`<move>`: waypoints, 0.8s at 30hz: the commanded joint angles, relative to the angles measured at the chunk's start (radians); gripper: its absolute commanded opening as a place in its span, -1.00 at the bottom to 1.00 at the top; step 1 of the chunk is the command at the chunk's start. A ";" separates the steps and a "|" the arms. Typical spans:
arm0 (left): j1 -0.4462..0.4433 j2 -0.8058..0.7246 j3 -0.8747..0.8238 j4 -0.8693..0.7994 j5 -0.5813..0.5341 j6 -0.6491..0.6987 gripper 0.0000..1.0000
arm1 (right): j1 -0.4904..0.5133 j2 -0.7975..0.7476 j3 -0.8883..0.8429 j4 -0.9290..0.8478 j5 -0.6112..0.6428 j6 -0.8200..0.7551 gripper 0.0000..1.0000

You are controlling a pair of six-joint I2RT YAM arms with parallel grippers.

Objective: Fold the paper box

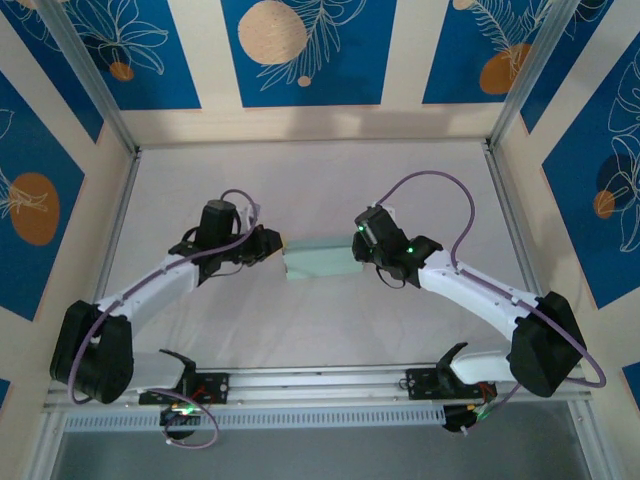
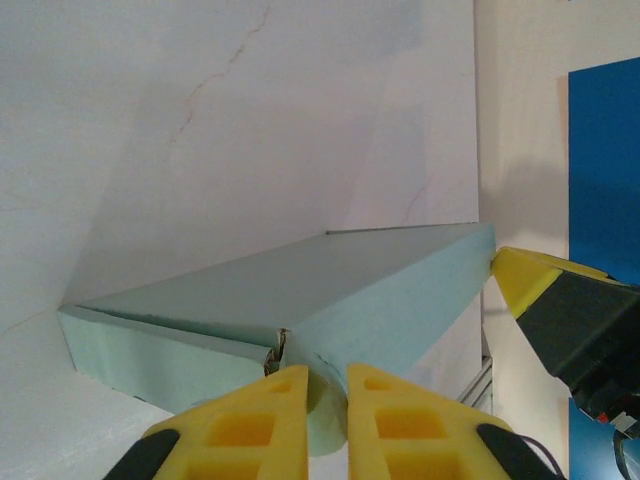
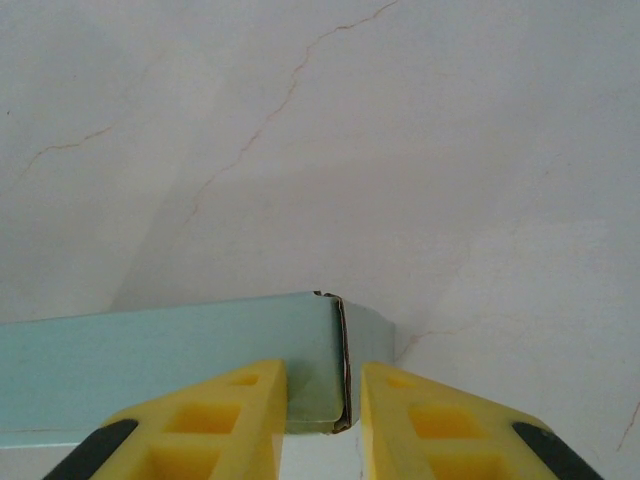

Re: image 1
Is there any aluminium side rail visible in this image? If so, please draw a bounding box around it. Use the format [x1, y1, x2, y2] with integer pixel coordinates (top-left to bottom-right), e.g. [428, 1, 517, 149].
[482, 141, 564, 362]
[94, 149, 144, 304]

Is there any aluminium frame post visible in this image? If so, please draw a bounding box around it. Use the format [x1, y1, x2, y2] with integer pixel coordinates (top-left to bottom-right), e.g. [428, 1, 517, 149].
[37, 0, 142, 157]
[487, 0, 617, 151]

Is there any long aluminium base rail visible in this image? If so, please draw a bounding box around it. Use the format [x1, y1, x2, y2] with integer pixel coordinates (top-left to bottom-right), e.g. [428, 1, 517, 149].
[42, 360, 594, 414]

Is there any black controller board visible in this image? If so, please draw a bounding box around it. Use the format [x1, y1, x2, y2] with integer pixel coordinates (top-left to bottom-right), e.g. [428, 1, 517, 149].
[159, 402, 204, 442]
[442, 403, 496, 435]

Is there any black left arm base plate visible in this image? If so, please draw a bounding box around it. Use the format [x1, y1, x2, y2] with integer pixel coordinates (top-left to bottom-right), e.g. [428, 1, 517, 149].
[138, 370, 231, 407]

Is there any white paper box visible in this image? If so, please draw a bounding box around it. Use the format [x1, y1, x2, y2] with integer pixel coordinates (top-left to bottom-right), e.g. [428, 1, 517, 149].
[282, 235, 366, 283]

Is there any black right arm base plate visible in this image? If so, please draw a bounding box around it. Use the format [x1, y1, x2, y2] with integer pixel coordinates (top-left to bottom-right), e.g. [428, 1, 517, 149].
[405, 367, 499, 401]

